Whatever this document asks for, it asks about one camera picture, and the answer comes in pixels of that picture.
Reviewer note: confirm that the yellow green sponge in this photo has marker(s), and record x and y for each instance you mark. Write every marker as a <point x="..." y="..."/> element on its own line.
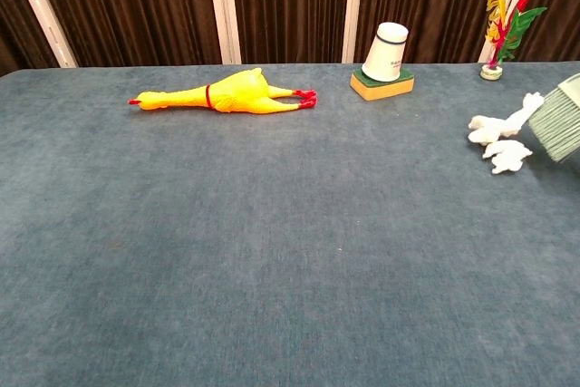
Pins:
<point x="380" y="90"/>

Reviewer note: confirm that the yellow rubber chicken toy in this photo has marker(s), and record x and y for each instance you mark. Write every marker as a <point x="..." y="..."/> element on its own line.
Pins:
<point x="235" y="94"/>

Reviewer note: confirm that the colourful feather shuttlecock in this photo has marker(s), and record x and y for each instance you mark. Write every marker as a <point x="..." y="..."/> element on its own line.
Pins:
<point x="498" y="33"/>

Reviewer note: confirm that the blue felt table cover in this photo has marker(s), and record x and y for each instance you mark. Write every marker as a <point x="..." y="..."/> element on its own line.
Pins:
<point x="226" y="246"/>

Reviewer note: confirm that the white paper cup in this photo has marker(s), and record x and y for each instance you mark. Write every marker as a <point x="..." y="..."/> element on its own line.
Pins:
<point x="386" y="51"/>

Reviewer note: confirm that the pale green hand broom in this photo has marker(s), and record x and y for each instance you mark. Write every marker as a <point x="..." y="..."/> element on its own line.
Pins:
<point x="559" y="126"/>

